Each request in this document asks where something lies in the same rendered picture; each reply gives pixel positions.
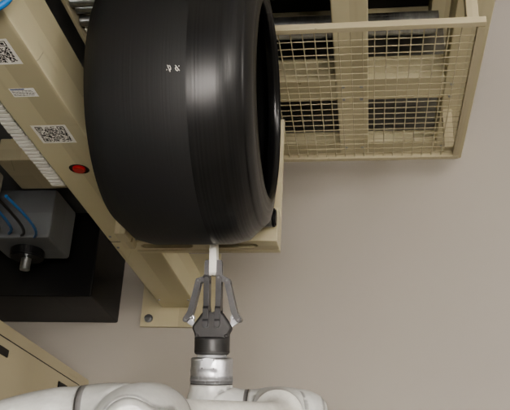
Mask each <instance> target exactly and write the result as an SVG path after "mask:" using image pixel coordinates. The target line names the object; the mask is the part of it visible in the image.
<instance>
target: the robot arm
mask: <svg viewBox="0 0 510 410"><path fill-rule="evenodd" d="M211 276H212V277H214V276H215V277H216V302H215V311H214V312H211ZM223 282H224V285H225V289H226V293H227V296H228V301H229V307H230V311H231V314H232V316H231V317H230V319H231V322H229V320H228V319H227V317H226V316H225V314H224V313H223ZM202 285H203V313H202V314H201V315H200V316H199V318H198V319H197V320H196V321H194V320H195V316H194V314H195V311H196V307H197V305H198V299H199V295H200V292H201V289H202ZM182 320H183V321H184V322H187V323H188V324H189V325H191V326H193V331H194V353H195V354H196V355H197V357H192V358H191V367H190V390H189V394H188V396H187V399H186V398H185V397H184V396H183V395H182V394H181V393H179V392H178V391H176V390H175V389H173V388H171V387H170V386H168V385H165V384H163V383H158V382H137V383H132V384H131V383H127V382H113V383H97V384H89V385H83V386H61V387H55V388H49V389H44V390H36V391H33V392H28V393H25V394H22V395H16V396H12V397H10V398H6V399H2V400H0V410H328V408H327V404H326V402H325V401H324V400H323V399H322V397H321V396H320V395H318V394H316V393H314V392H312V391H309V390H304V389H297V388H293V387H286V386H270V387H264V388H260V389H240V388H236V387H233V359H232V358H229V357H227V355H228V354H229V351H230V334H231V332H232V330H233V327H234V326H235V325H236V324H238V323H242V317H241V316H240V314H239V312H238V307H237V304H236V299H235V296H234V292H233V285H232V281H231V279H229V278H227V277H224V275H223V261H222V260H219V245H218V244H217V245H210V248H209V260H205V262H204V275H203V276H202V277H198V278H196V280H195V283H194V288H193V292H192V295H191V298H190V304H189V307H188V311H187V313H186V314H185V315H184V317H183V319H182Z"/></svg>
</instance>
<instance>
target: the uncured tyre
mask: <svg viewBox="0 0 510 410"><path fill-rule="evenodd" d="M179 60H182V63H181V75H180V76H165V75H164V61H179ZM84 108H85V126H86V133H87V139H88V145H89V153H90V158H91V162H92V166H93V170H94V175H95V179H96V182H97V184H98V188H99V191H100V194H101V196H102V199H103V202H104V203H105V205H106V207H107V209H108V211H109V212H110V213H111V215H112V216H113V218H114V219H115V220H116V221H117V222H118V223H119V224H120V225H122V226H123V227H124V228H125V229H126V230H127V231H128V232H129V233H130V234H131V235H132V236H133V237H134V238H136V239H137V240H139V241H143V242H148V243H151V244H154V245H217V244H238V243H240V242H245V241H249V240H251V239H252V238H253V237H254V236H255V235H256V234H257V233H258V232H259V231H260V230H261V229H262V228H263V227H264V226H265V225H267V224H268V223H269V221H270V220H271V217H272V212H273V208H274V203H275V198H276V192H277V180H278V173H279V163H280V147H281V95H280V76H279V63H278V52H277V37H276V30H275V24H274V19H273V15H272V7H271V2H270V0H95V1H94V5H93V8H92V11H91V14H90V18H89V25H88V29H87V35H86V41H85V58H84Z"/></svg>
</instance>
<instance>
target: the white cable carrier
mask: <svg viewBox="0 0 510 410"><path fill-rule="evenodd" d="M0 122H1V125H2V126H3V128H4V129H5V130H6V131H7V132H8V133H10V135H11V136H12V137H13V139H14V140H15V142H16V143H17V144H18V145H19V147H20V148H22V150H23V151H24V153H25V154H26V155H28V157H29V158H30V160H31V161H32V162H33V163H34V164H35V165H36V167H37V168H38V170H39V171H41V174H43V176H44V177H46V179H47V180H48V182H49V183H50V184H51V185H52V186H65V183H64V182H63V181H62V179H61V178H60V177H59V175H58V174H57V173H56V171H55V170H54V169H53V168H52V167H51V166H50V164H49V163H48V162H47V160H46V159H45V158H44V156H43V155H42V154H41V152H40V151H39V150H38V149H37V148H36V147H35V145H34V144H33V143H32V141H31V140H30V139H29V138H28V136H27V135H26V133H25V132H24V131H23V129H22V128H21V127H20V126H19V125H18V124H17V122H16V121H15V120H14V118H13V117H12V116H11V114H10V113H9V112H8V111H7V109H6V108H5V107H4V106H3V105H2V103H1V102H0Z"/></svg>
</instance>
